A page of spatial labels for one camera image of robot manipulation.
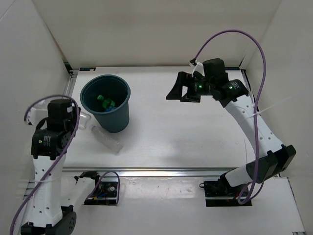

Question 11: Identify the purple cable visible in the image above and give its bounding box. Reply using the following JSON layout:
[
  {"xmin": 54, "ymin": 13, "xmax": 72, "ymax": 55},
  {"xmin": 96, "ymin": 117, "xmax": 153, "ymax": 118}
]
[
  {"xmin": 11, "ymin": 95, "xmax": 81, "ymax": 235},
  {"xmin": 188, "ymin": 29, "xmax": 267, "ymax": 205}
]

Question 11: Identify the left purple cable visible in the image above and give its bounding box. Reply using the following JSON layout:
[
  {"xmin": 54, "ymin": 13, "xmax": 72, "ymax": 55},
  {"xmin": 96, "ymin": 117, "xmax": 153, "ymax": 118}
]
[{"xmin": 11, "ymin": 95, "xmax": 81, "ymax": 235}]

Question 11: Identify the clear unlabelled plastic bottle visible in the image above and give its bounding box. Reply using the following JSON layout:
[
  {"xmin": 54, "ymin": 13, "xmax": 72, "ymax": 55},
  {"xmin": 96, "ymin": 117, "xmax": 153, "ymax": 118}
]
[{"xmin": 90, "ymin": 125, "xmax": 123, "ymax": 154}]

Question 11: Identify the dark green plastic bin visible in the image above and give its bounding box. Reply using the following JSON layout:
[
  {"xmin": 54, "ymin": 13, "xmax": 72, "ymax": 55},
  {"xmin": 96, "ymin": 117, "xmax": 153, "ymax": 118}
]
[{"xmin": 80, "ymin": 74, "xmax": 131, "ymax": 133}]

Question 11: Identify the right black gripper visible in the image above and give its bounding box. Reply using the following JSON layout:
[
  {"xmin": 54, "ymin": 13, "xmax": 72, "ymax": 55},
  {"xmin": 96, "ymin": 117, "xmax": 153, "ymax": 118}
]
[{"xmin": 166, "ymin": 72, "xmax": 214, "ymax": 103}]

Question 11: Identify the aluminium table front rail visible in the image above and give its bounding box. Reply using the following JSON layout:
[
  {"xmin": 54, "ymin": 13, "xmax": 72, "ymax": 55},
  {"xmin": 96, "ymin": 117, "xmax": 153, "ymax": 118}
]
[{"xmin": 63, "ymin": 166, "xmax": 234, "ymax": 177}]

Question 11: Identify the green plastic bottle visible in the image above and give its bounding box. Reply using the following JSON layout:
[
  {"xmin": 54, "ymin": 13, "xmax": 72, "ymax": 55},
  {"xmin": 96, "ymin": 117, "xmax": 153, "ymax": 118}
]
[{"xmin": 97, "ymin": 95, "xmax": 115, "ymax": 110}]

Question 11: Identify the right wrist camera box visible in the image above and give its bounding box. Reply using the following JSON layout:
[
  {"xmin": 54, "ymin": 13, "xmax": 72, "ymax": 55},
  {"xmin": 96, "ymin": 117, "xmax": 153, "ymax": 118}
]
[{"xmin": 202, "ymin": 58, "xmax": 229, "ymax": 86}]

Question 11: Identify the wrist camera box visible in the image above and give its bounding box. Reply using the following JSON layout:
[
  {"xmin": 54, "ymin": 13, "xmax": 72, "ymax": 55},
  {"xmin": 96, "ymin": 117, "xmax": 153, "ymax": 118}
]
[
  {"xmin": 47, "ymin": 99, "xmax": 73, "ymax": 121},
  {"xmin": 202, "ymin": 58, "xmax": 229, "ymax": 86}
]

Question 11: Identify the white blue label bottle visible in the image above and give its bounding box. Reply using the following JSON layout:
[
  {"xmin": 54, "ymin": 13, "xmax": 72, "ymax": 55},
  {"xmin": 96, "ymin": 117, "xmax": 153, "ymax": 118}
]
[{"xmin": 78, "ymin": 111, "xmax": 91, "ymax": 130}]

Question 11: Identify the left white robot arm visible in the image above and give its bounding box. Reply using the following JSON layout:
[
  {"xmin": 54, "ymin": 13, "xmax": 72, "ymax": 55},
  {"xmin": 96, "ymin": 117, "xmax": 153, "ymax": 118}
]
[{"xmin": 20, "ymin": 114, "xmax": 103, "ymax": 235}]

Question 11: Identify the blue label plastic bottle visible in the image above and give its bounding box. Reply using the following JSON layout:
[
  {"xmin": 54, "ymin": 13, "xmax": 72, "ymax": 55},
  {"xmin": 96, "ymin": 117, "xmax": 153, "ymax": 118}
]
[{"xmin": 105, "ymin": 107, "xmax": 116, "ymax": 113}]

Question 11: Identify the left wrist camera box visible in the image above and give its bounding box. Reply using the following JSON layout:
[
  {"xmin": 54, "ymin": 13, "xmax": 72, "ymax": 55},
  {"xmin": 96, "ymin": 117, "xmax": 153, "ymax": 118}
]
[{"xmin": 47, "ymin": 99, "xmax": 73, "ymax": 121}]

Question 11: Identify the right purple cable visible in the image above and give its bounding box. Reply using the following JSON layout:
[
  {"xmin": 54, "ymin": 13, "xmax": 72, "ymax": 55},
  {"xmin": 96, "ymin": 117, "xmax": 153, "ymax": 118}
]
[{"xmin": 188, "ymin": 29, "xmax": 267, "ymax": 205}]

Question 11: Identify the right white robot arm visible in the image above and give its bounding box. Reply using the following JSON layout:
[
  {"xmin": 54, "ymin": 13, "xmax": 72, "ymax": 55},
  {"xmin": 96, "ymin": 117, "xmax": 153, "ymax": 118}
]
[{"xmin": 166, "ymin": 71, "xmax": 296, "ymax": 196}]

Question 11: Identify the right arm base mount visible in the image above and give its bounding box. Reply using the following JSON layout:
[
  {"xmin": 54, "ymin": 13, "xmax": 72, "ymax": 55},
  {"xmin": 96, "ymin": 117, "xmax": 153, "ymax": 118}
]
[{"xmin": 199, "ymin": 180, "xmax": 252, "ymax": 207}]

